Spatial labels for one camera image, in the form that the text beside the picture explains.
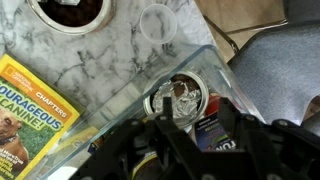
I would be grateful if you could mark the small clear plastic cup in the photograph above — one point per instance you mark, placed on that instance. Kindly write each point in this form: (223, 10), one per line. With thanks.
(158, 23)

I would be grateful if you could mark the gray upholstered office chair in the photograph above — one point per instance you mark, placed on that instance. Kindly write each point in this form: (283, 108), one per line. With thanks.
(303, 10)
(276, 73)

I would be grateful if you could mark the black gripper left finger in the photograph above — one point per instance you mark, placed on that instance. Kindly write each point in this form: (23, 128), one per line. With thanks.
(133, 150)

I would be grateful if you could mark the dark blue red package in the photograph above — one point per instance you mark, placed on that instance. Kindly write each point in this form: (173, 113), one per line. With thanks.
(213, 133)

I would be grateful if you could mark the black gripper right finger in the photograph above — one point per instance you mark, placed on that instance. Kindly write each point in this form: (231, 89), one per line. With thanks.
(266, 150)

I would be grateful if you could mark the yellow dog picture book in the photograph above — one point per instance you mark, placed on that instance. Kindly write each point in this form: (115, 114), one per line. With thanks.
(33, 120)

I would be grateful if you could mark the cup of dark coffee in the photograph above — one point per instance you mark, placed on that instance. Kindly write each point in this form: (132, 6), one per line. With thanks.
(73, 16)

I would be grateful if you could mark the green can with foil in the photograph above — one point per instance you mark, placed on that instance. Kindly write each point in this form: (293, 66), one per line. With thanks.
(186, 96)

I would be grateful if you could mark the clear plastic storage container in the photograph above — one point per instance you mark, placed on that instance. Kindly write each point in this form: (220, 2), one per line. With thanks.
(140, 90)

